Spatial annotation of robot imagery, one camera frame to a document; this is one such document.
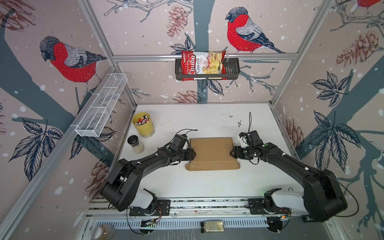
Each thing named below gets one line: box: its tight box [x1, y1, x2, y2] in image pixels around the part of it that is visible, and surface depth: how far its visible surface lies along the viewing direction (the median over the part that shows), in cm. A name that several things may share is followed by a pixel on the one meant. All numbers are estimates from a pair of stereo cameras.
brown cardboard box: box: [185, 137, 241, 171], surface depth 89 cm
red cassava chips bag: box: [181, 50, 227, 82], surface depth 90 cm
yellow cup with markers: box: [132, 112, 155, 138], surface depth 99 cm
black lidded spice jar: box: [127, 135, 145, 154], surface depth 90 cm
